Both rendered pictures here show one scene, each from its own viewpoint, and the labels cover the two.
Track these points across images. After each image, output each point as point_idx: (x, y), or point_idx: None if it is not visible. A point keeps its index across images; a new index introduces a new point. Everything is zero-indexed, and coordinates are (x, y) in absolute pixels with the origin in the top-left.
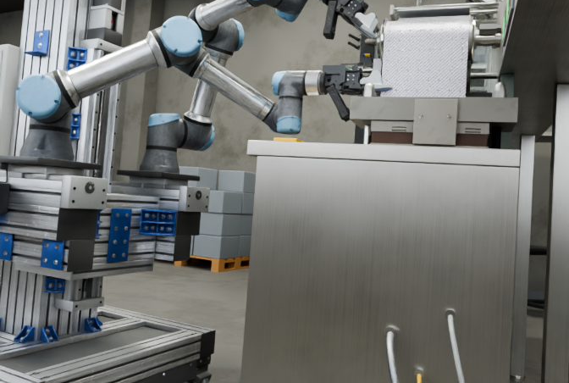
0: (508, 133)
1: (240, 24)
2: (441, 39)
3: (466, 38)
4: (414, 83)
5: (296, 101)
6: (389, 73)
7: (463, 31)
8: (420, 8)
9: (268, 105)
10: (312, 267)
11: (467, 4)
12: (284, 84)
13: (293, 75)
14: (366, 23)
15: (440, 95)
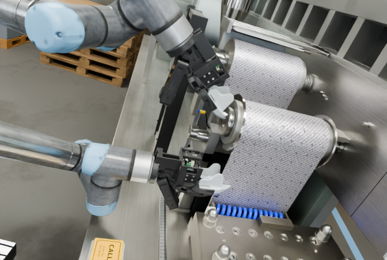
0: (308, 225)
1: None
2: (297, 153)
3: (319, 157)
4: (253, 186)
5: (116, 188)
6: (232, 173)
7: (321, 150)
8: (258, 34)
9: (73, 160)
10: None
11: (303, 46)
12: (102, 175)
13: (115, 167)
14: (220, 105)
15: (272, 199)
